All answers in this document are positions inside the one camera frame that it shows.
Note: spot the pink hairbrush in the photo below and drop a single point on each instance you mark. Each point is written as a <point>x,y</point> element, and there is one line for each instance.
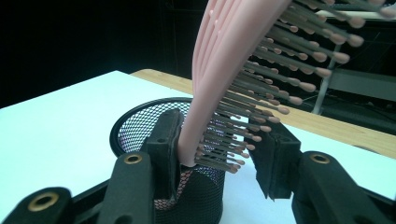
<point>224,62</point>

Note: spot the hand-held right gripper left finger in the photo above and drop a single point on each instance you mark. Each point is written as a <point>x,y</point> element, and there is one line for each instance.
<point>137,186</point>

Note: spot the black mesh pen cup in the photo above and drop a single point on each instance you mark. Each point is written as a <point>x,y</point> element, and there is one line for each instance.
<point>199,193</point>

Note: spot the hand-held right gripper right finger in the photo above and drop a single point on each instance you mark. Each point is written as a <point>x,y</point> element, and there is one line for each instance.
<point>323,186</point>

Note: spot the white metal desk frame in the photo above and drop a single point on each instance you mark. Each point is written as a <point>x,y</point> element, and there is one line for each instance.
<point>358,82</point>

